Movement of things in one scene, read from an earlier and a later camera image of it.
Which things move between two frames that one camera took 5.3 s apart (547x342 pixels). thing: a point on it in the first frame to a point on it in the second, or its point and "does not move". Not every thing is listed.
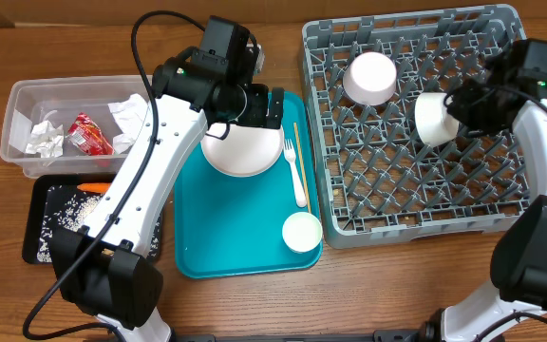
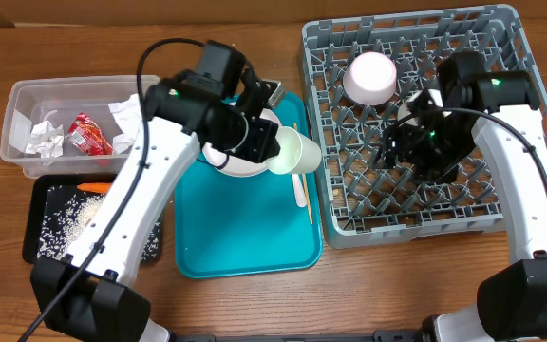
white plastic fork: [290, 156] does not move
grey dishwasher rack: [374, 180] does not move
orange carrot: [99, 187] does not move
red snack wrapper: [87, 136] does not move
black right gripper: [464, 113] to [413, 137]
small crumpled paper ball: [46, 140] does not move
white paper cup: [302, 232] to [298, 153]
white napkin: [130, 114] does not move
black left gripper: [258, 115] to [261, 149]
